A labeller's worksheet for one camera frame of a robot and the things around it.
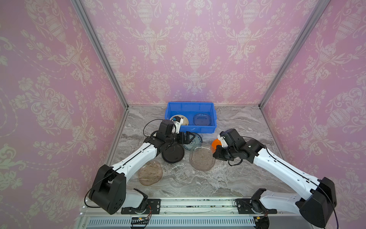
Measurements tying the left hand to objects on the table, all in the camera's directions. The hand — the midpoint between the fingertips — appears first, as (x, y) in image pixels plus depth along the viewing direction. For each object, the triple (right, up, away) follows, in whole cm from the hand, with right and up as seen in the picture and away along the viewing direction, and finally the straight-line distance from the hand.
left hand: (190, 136), depth 81 cm
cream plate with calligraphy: (-3, +9, +27) cm, 29 cm away
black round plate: (-11, -12, +9) cm, 18 cm away
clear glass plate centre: (-6, -24, +4) cm, 25 cm away
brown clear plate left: (-24, -23, +4) cm, 33 cm away
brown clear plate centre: (+7, -12, -3) cm, 14 cm away
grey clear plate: (+10, +10, +32) cm, 35 cm away
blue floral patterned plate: (+4, -8, +19) cm, 21 cm away
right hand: (+12, -10, -4) cm, 16 cm away
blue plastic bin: (+1, +18, +34) cm, 39 cm away
